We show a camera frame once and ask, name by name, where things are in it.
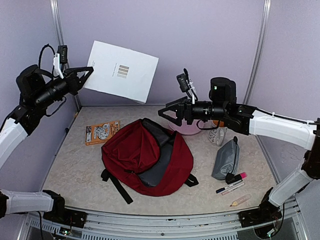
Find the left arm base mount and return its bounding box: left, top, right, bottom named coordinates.
left=43, top=208, right=87, bottom=229

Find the patterned mug orange inside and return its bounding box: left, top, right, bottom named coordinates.
left=208, top=120, right=227, bottom=147

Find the orange treehouse book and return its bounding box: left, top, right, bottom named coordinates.
left=84, top=120, right=120, bottom=146

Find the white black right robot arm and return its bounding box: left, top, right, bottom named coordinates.
left=158, top=77, right=320, bottom=222

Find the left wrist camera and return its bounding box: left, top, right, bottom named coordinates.
left=57, top=45, right=68, bottom=64

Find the aluminium corner post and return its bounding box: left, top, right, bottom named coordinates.
left=243, top=0, right=272, bottom=105
left=49, top=0, right=82, bottom=111

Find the aluminium front rail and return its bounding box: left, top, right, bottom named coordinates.
left=17, top=199, right=309, bottom=240

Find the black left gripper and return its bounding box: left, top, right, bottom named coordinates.
left=33, top=65, right=93, bottom=109

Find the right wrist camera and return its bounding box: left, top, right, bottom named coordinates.
left=176, top=73, right=190, bottom=93

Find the grey pencil case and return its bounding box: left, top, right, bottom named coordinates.
left=211, top=136, right=240, bottom=182

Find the right aluminium corner post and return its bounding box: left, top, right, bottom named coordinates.
left=243, top=0, right=272, bottom=105

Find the white paper notebook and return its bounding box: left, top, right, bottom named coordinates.
left=83, top=40, right=159, bottom=104

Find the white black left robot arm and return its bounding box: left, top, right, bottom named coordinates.
left=0, top=45, right=94, bottom=224

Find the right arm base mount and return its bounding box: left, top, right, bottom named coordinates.
left=238, top=208, right=282, bottom=228

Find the pink highlighter black cap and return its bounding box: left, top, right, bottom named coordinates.
left=225, top=172, right=247, bottom=185

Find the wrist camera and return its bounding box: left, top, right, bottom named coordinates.
left=57, top=45, right=68, bottom=64
left=176, top=73, right=190, bottom=93

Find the white pen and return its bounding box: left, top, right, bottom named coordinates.
left=221, top=182, right=245, bottom=196

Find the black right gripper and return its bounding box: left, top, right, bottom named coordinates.
left=157, top=95, right=228, bottom=127

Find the pink plastic plate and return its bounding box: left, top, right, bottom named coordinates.
left=168, top=120, right=204, bottom=136

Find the blue capped marker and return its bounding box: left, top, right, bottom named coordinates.
left=216, top=182, right=244, bottom=194

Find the left aluminium corner post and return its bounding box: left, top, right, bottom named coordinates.
left=49, top=0, right=82, bottom=111

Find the red student backpack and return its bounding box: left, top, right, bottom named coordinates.
left=100, top=118, right=199, bottom=205

